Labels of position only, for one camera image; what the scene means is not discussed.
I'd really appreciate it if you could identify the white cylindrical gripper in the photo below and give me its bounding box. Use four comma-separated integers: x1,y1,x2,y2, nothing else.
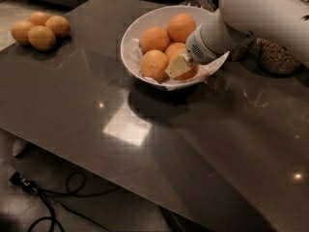
165,23,224,78

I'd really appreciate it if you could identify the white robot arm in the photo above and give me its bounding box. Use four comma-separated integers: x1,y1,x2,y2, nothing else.
184,0,309,76

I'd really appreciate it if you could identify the white paper bowl liner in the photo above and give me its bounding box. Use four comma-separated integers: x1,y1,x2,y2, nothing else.
121,39,229,91

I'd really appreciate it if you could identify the white bowl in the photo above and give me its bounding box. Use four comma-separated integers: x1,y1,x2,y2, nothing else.
120,5,230,92

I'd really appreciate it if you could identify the glass jar of lentils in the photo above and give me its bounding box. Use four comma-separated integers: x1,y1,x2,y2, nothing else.
258,39,301,76

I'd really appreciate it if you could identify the orange back on table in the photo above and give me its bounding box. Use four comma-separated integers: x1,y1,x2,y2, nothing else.
29,12,49,25

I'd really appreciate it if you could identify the white table foot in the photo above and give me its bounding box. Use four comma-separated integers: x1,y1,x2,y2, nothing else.
12,139,27,157

